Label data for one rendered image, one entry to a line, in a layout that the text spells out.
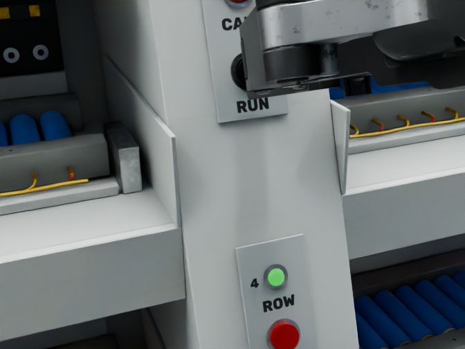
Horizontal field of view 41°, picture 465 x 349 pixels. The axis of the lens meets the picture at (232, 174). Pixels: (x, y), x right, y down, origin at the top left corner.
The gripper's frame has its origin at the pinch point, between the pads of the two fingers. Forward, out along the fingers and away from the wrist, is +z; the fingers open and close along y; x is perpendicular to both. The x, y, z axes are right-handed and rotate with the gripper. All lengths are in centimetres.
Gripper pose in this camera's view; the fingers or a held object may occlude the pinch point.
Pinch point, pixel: (285, 61)
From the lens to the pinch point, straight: 29.1
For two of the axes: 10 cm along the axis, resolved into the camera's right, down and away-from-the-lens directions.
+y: 9.4, -1.6, 3.1
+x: -1.3, -9.8, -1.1
